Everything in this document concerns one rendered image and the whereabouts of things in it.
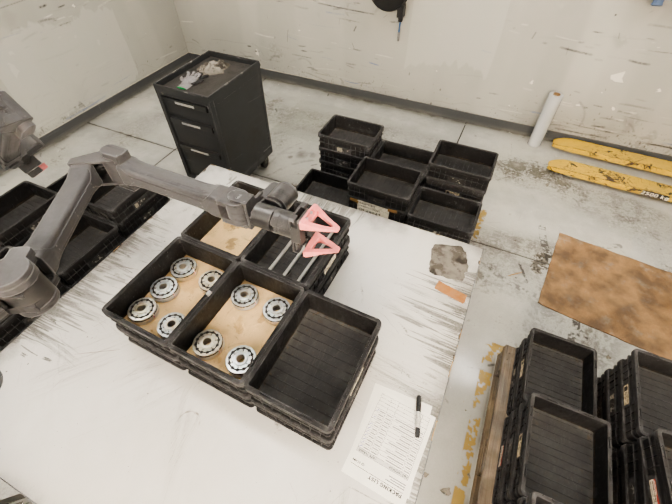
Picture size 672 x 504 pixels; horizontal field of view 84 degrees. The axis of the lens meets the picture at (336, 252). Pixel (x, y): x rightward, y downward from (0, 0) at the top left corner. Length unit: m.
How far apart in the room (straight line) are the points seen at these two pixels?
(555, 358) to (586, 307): 0.73
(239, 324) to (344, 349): 0.40
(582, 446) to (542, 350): 0.49
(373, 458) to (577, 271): 2.13
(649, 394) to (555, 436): 0.51
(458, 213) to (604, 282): 1.12
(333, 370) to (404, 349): 0.33
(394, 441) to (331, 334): 0.41
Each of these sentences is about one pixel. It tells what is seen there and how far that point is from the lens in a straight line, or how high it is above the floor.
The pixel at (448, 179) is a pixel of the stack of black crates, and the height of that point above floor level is 0.50.
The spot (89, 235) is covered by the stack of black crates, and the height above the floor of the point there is 0.38.
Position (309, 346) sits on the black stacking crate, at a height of 0.83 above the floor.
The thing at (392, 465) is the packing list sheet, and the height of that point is 0.70.
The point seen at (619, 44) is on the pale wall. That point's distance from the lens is 3.99.
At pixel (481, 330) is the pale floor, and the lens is 2.49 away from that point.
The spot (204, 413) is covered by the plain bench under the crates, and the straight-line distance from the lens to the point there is 1.48.
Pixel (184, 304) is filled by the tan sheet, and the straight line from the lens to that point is 1.55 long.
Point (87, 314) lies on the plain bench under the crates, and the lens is 1.87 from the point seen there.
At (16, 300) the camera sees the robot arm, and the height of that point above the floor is 1.46.
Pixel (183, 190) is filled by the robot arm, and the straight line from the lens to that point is 0.95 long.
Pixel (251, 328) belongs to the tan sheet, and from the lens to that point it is 1.42.
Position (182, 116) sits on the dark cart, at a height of 0.69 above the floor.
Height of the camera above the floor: 2.04
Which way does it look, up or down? 49 degrees down
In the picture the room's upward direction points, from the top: straight up
